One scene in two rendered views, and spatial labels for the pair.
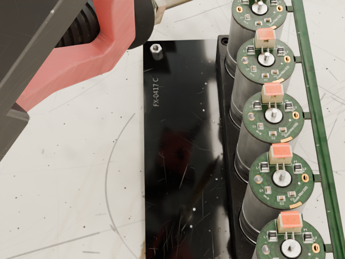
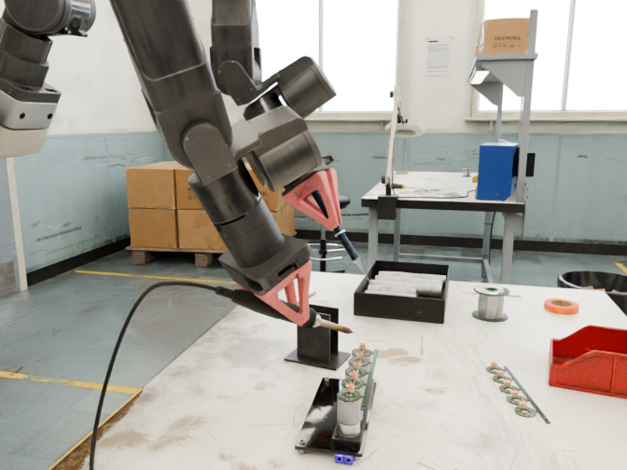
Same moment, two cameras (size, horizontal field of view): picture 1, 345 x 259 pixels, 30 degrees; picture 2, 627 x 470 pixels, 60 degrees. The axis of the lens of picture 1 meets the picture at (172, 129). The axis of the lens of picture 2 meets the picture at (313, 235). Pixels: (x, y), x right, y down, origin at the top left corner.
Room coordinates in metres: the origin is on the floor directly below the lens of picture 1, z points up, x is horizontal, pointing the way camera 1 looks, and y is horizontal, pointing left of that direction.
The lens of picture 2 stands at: (-0.44, -0.13, 1.09)
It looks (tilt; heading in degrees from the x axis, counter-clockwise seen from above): 12 degrees down; 14
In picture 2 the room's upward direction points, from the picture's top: straight up
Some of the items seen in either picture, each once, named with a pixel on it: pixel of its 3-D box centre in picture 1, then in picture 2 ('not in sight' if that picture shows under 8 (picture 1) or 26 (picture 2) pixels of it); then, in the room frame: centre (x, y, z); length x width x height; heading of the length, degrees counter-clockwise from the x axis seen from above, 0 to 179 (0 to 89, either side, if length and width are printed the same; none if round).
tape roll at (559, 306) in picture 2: not in sight; (561, 306); (0.61, -0.35, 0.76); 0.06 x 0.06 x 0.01
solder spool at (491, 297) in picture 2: not in sight; (490, 302); (0.54, -0.22, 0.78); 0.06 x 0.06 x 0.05
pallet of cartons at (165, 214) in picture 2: not in sight; (215, 210); (3.65, 1.70, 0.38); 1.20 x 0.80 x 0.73; 96
